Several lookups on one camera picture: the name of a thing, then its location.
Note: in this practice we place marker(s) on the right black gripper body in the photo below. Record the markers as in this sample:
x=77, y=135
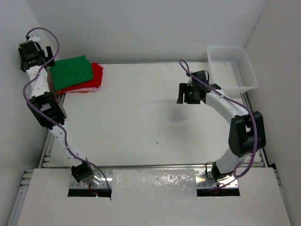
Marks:
x=190, y=96

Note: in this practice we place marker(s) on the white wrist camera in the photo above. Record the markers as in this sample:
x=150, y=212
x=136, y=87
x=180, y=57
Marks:
x=201, y=75
x=35, y=38

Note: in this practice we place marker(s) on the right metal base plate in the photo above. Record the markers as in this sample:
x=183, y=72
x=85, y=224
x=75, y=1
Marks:
x=204, y=180

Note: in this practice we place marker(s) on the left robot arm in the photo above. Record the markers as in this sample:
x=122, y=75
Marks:
x=47, y=109

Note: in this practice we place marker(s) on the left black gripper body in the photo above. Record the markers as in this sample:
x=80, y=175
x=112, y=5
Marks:
x=41, y=53

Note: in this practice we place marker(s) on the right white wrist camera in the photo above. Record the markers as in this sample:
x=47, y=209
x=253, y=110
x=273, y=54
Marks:
x=201, y=75

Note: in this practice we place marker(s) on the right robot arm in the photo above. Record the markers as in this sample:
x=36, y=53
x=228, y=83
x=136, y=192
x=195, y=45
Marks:
x=246, y=135

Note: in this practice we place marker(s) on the green t shirt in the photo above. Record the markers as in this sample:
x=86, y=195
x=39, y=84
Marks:
x=72, y=71

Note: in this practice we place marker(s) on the red t shirt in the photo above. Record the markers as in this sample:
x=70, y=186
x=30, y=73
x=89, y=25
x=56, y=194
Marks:
x=95, y=82

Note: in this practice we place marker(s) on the white plastic bin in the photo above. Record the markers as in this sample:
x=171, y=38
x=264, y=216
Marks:
x=231, y=69

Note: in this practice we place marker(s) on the pink t shirt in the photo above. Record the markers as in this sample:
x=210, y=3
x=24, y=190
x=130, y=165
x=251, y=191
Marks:
x=94, y=89

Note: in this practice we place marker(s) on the orange t shirt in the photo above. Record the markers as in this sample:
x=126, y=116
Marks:
x=69, y=91

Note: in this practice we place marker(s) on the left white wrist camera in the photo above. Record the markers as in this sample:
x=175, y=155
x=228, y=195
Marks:
x=35, y=38

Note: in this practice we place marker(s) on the metal base plate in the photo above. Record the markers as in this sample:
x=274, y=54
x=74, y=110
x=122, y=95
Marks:
x=204, y=180
x=99, y=181

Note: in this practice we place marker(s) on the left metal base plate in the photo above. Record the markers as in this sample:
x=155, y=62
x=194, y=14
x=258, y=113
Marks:
x=99, y=181

